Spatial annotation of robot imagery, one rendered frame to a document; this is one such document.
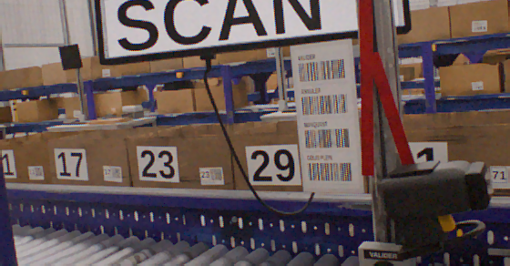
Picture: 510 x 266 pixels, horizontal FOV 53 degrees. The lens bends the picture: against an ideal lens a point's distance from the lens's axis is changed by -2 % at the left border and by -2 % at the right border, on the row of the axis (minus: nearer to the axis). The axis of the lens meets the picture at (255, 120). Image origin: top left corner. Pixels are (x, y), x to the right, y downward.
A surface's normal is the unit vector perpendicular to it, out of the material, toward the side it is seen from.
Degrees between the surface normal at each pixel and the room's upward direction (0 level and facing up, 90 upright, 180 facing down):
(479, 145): 90
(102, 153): 90
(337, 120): 90
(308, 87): 90
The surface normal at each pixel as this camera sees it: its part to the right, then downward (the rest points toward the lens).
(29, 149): -0.47, 0.13
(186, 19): -0.17, 0.04
